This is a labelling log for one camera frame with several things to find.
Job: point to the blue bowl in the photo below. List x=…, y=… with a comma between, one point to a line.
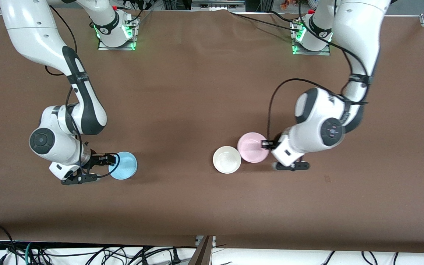
x=125, y=165

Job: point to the small metal bracket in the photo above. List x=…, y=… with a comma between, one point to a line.
x=198, y=241

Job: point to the brown table cover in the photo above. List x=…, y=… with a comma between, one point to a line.
x=197, y=92

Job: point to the orange object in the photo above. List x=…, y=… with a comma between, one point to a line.
x=285, y=4

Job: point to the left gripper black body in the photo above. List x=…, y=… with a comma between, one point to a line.
x=275, y=141

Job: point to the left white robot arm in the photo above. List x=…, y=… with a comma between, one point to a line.
x=355, y=29

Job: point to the pink bowl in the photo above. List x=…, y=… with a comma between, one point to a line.
x=250, y=147

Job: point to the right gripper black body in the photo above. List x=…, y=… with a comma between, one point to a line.
x=96, y=159

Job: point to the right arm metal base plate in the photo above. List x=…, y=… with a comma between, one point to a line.
x=101, y=47

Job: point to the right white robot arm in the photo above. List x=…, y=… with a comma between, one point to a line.
x=31, y=33

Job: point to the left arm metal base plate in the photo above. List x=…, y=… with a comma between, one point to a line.
x=322, y=53

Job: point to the white bowl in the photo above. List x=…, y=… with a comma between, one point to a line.
x=226, y=159

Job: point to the grey power strip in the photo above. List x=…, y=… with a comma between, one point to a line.
x=215, y=4

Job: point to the brown wooden post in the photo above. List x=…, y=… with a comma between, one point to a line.
x=202, y=255

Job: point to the black plug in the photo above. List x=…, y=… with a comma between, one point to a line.
x=175, y=256

